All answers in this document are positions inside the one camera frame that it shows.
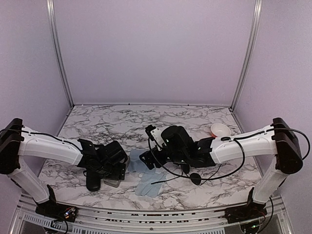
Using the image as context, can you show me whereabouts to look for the grey marbled glasses case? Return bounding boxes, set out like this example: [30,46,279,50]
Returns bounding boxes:
[103,179,121,188]

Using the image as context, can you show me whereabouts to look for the aluminium frame post left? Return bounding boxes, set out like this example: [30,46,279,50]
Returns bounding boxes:
[46,0,75,109]

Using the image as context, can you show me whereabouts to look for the orange bowl white inside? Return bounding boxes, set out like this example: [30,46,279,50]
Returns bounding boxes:
[210,123,231,137]

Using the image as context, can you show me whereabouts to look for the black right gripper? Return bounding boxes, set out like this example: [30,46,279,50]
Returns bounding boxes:
[139,145,189,170]

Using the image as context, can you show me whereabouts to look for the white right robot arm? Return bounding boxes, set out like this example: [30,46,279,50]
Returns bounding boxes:
[139,117,304,218]

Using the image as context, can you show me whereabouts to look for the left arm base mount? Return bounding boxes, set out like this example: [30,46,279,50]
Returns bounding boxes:
[36,185,78,222]

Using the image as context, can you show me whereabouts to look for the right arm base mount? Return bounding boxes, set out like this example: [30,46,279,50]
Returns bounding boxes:
[224,188,268,224]

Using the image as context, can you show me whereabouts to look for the black glasses case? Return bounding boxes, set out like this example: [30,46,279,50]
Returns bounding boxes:
[86,170,101,192]

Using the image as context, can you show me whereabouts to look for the black rimless sunglasses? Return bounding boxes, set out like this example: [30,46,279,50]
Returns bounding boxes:
[151,164,222,186]

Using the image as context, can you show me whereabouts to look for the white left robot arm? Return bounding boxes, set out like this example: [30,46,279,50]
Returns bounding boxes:
[0,118,128,217]

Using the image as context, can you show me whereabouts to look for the aluminium frame post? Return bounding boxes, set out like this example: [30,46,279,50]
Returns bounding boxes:
[46,0,75,109]
[230,0,263,112]

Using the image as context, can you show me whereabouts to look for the light blue cloth front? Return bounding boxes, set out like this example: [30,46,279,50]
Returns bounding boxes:
[135,173,166,198]

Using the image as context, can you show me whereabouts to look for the aluminium front rail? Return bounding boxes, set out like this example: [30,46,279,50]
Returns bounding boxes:
[8,194,293,234]

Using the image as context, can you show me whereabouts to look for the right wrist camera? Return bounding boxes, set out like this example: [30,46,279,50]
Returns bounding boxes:
[145,125,166,151]

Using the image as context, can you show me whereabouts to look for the aluminium frame post right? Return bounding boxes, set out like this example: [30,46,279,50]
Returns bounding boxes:
[230,0,263,112]

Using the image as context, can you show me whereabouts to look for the light blue cleaning cloth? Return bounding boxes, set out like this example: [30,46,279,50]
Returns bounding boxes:
[128,149,151,173]

